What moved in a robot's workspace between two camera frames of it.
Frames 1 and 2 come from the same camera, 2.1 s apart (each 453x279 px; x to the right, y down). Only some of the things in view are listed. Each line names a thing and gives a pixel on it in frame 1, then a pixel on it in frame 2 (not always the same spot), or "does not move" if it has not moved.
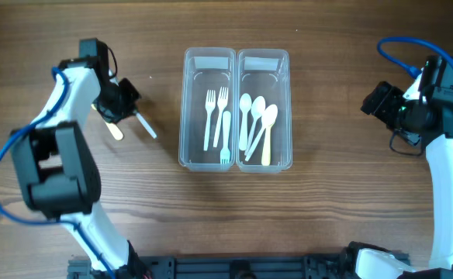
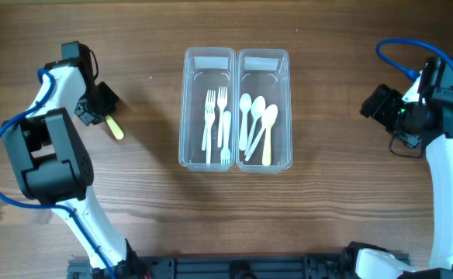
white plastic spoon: (258, 106) does not move
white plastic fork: (147, 127) -> (209, 118)
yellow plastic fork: (113, 129) does not move
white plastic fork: (210, 105) does not move
